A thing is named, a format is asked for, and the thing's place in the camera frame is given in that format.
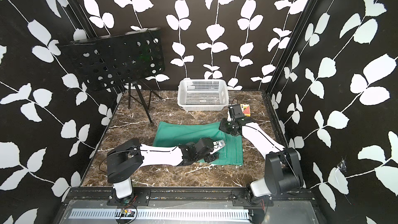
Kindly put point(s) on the white plastic mesh basket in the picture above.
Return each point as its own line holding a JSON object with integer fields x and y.
{"x": 202, "y": 95}

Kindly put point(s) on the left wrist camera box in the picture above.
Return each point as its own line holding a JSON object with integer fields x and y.
{"x": 218, "y": 145}

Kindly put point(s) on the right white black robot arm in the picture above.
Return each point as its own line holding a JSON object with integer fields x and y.
{"x": 282, "y": 169}

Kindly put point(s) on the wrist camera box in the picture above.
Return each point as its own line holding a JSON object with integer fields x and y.
{"x": 218, "y": 145}
{"x": 235, "y": 112}

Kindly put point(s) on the black perforated music stand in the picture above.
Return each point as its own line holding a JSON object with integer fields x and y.
{"x": 115, "y": 60}

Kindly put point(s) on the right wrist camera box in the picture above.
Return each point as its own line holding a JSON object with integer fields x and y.
{"x": 235, "y": 112}

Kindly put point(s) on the small green circuit board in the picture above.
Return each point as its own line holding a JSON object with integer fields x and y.
{"x": 128, "y": 213}

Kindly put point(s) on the white slotted cable duct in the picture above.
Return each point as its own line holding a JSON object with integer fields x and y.
{"x": 232, "y": 215}

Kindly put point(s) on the black front mounting rail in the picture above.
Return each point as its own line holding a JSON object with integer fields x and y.
{"x": 148, "y": 196}

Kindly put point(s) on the small orange card box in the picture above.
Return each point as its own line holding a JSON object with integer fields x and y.
{"x": 246, "y": 109}

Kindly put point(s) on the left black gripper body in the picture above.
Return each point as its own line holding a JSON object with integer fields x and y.
{"x": 208, "y": 157}

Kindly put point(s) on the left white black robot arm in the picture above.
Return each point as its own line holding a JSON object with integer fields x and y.
{"x": 127, "y": 158}

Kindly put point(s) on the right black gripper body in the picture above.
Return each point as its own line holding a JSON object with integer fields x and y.
{"x": 228, "y": 126}

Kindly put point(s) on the green long pants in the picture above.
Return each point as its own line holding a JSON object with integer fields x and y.
{"x": 169, "y": 135}

